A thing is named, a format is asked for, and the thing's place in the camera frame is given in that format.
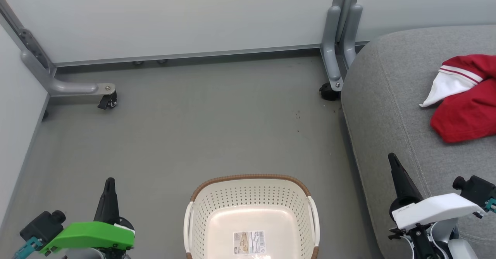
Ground red shorts white trim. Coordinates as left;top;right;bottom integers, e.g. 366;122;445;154
430;79;496;143

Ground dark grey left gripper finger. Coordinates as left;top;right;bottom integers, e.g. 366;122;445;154
94;177;121;225

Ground printed sticker label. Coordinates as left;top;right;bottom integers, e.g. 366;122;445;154
233;230;266;256

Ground grey fabric sofa seat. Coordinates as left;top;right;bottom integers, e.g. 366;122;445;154
341;25;496;259

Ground left black cable teal connector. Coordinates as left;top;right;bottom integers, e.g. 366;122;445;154
13;237;44;259

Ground grey partition bottom rail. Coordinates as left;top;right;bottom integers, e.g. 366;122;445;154
53;43;323;68

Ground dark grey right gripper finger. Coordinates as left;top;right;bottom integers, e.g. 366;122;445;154
388;153;424;213

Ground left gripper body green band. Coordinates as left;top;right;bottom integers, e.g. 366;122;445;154
40;217;136;256

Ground black caster wheel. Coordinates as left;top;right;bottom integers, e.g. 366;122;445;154
319;82;342;102
97;90;118;110

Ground cream perforated laundry basket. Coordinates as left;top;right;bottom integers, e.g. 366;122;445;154
183;174;321;259

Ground grey partition leg long foot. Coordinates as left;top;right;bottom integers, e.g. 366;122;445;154
0;0;117;97

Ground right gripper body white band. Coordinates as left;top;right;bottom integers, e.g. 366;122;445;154
389;193;486;239

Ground grey partition leg double post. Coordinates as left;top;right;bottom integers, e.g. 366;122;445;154
319;0;365;93

